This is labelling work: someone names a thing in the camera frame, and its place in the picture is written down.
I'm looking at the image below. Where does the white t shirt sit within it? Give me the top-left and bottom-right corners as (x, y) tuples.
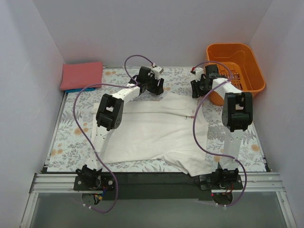
(101, 93), (211, 176)

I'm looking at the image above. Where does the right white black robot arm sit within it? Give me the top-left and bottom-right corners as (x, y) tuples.
(191, 61), (253, 190)

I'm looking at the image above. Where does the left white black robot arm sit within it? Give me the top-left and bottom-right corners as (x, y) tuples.
(76, 66), (164, 190)

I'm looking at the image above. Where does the floral patterned table mat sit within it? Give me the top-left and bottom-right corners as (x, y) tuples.
(46, 67), (267, 172)

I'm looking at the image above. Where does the orange plastic basket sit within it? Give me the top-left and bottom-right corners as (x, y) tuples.
(206, 43), (266, 96)

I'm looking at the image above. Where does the folded blue t shirt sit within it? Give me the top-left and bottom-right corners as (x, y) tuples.
(65, 88), (96, 94)

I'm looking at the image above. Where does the folded red t shirt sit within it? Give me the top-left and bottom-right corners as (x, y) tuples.
(60, 62), (103, 91)

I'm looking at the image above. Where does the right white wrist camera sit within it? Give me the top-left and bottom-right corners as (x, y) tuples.
(191, 67), (204, 81)

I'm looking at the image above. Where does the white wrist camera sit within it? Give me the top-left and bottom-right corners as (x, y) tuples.
(151, 64), (164, 80)
(191, 67), (204, 81)

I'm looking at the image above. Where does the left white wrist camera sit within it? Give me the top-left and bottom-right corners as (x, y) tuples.
(151, 64), (164, 80)

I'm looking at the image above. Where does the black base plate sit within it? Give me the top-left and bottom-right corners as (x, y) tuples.
(73, 172), (244, 201)

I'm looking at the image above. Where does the aluminium mounting rail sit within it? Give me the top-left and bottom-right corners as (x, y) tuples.
(30, 172), (285, 193)

